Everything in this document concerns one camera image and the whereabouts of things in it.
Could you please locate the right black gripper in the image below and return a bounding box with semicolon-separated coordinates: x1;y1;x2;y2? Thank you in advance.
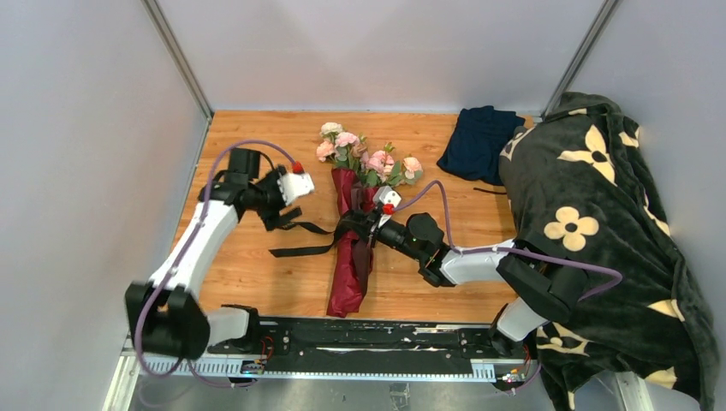
343;206;425;262

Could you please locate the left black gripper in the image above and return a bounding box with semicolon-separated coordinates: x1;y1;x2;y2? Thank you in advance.
250;167;303;232

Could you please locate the black printed ribbon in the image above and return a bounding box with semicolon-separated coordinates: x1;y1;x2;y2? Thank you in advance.
267;206;376;259

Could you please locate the maroon wrapping paper sheet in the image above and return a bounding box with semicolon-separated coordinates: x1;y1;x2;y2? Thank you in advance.
326;168;378;318

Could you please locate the pink fake flower bunch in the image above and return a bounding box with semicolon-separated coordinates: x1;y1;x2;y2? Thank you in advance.
315;122;424;187

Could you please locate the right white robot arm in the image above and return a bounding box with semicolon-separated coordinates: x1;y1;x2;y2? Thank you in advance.
356;211;588;358

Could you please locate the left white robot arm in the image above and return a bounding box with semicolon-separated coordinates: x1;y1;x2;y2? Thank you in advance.
125;140;314;360

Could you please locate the dark blue folded cloth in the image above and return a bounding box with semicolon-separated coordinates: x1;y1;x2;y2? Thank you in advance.
437;105;526;186

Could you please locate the black floral blanket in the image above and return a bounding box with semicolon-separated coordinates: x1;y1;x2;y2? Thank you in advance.
499;92;720;410

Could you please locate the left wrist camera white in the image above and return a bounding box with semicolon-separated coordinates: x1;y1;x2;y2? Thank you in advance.
277;173;315;206

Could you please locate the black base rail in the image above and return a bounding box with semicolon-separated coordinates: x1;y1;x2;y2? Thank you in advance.
207;317;531;380

